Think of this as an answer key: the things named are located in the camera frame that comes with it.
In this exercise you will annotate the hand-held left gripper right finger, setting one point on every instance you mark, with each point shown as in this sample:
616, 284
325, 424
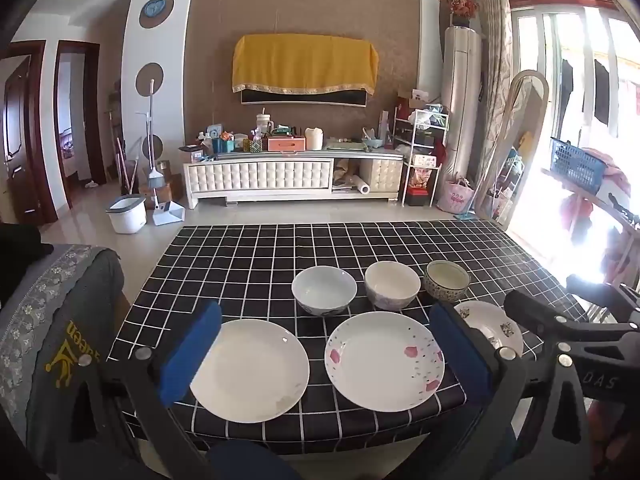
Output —
460, 355

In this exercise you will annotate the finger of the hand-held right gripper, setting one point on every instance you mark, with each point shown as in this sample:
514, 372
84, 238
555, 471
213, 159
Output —
610, 296
525, 310

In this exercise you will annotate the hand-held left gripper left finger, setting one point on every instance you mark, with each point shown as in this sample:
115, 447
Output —
192, 347

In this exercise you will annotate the white plate with floral print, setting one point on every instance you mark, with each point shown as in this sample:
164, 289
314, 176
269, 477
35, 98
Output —
487, 320

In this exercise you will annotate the plain white plate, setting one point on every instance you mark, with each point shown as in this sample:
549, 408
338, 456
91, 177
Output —
250, 370

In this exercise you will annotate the brown patterned bowl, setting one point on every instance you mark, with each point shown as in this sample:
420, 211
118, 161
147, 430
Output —
446, 276

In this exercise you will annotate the white plate with pink petals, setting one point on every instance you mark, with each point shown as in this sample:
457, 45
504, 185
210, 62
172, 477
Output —
380, 360

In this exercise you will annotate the cream bowl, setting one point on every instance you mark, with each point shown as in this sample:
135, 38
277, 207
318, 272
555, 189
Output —
392, 282

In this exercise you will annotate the white bowl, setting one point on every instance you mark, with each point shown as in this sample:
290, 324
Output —
324, 287

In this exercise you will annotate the black checked tablecloth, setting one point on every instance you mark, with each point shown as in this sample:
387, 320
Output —
250, 270

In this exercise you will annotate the clothes drying rack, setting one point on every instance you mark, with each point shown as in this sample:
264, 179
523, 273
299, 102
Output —
590, 195

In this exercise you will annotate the person's left leg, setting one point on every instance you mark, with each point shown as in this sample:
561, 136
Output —
250, 462

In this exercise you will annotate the pink bag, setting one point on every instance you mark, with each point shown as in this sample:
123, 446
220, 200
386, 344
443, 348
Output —
455, 197

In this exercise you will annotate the blue plastic basket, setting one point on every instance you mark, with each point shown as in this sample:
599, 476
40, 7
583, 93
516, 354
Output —
575, 162

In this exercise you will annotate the white mop bucket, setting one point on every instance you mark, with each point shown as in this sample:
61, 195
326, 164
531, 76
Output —
125, 217

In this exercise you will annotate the grey floral sofa cover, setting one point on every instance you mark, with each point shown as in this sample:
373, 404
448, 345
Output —
45, 310

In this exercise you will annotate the cardboard box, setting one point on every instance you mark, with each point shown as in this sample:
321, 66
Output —
170, 187

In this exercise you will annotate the blue broom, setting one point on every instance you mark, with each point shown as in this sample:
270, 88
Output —
155, 177

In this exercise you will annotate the arched floor mirror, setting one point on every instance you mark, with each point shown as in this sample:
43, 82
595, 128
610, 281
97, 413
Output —
520, 135

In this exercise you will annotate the white tufted television cabinet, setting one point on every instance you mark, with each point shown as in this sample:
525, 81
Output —
260, 175

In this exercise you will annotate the black clothing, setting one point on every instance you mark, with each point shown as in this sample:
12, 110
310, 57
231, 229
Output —
20, 260

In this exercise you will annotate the white paper roll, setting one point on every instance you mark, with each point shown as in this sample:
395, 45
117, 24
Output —
359, 185

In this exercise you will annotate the white shelf rack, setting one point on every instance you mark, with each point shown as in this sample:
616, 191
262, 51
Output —
417, 144

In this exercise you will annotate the dark hanging garment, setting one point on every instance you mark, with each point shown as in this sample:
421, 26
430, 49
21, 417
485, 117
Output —
565, 87
602, 92

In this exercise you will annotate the standing air conditioner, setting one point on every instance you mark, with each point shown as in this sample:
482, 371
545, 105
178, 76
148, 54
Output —
460, 110

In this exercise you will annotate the pink storage box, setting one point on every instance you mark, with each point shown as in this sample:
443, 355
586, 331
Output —
286, 144

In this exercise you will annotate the white mop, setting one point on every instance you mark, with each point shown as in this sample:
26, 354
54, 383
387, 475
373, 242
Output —
149, 125

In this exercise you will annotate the white tumbler with straw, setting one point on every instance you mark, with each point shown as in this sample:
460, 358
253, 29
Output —
264, 124

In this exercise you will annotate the white plastic jug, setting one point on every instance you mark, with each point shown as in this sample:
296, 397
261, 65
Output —
314, 139

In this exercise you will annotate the beige patterned curtain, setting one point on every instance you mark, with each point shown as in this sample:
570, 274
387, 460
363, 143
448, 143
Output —
495, 60

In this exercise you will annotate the black television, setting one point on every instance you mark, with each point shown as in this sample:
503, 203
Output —
300, 98

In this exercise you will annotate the dark red wooden door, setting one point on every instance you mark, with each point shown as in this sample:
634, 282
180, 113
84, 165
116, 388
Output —
15, 125

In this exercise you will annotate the yellow-covered television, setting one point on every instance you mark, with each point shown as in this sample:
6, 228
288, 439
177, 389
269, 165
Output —
300, 62

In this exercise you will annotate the red artificial flowers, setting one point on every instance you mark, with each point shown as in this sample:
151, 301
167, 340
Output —
462, 7

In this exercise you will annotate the brown round wall panel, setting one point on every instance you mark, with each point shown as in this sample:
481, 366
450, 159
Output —
157, 146

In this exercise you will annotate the blue round wall clock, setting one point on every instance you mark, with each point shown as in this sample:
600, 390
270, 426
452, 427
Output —
156, 8

